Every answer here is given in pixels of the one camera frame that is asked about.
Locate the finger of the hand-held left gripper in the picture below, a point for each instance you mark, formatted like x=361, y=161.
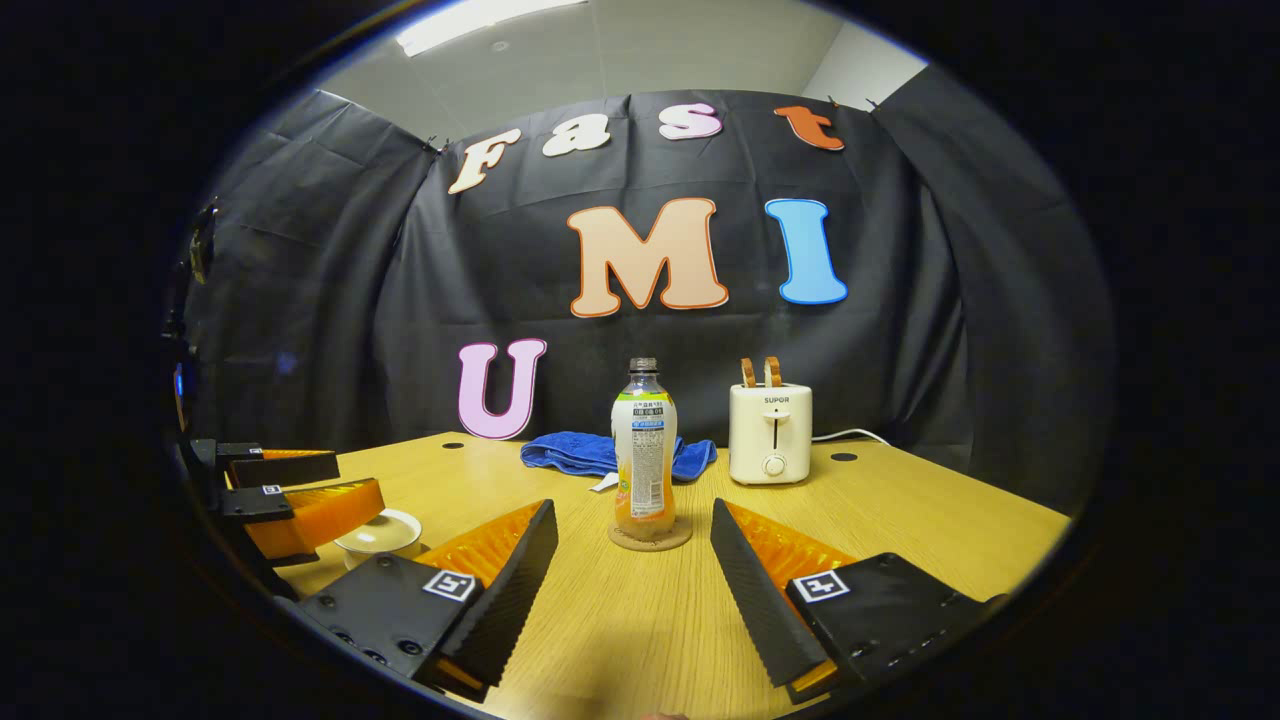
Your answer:
x=285, y=468
x=310, y=515

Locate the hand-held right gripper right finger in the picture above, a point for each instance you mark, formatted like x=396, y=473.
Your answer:
x=765, y=600

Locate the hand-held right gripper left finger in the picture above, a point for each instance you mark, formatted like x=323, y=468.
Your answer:
x=505, y=600

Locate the cream teacup lid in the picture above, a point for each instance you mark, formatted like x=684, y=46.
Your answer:
x=385, y=532

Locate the round cork coaster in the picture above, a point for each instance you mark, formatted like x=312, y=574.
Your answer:
x=650, y=545

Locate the clear labelled water bottle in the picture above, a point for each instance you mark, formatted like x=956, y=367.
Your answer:
x=645, y=460

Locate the blue towel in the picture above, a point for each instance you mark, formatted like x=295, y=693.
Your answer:
x=570, y=452

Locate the white toaster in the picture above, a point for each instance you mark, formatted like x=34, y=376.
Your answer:
x=770, y=435

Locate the toast slice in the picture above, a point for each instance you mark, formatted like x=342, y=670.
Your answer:
x=748, y=373
x=772, y=371

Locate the black backdrop cloth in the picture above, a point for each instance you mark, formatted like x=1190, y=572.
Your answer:
x=930, y=330

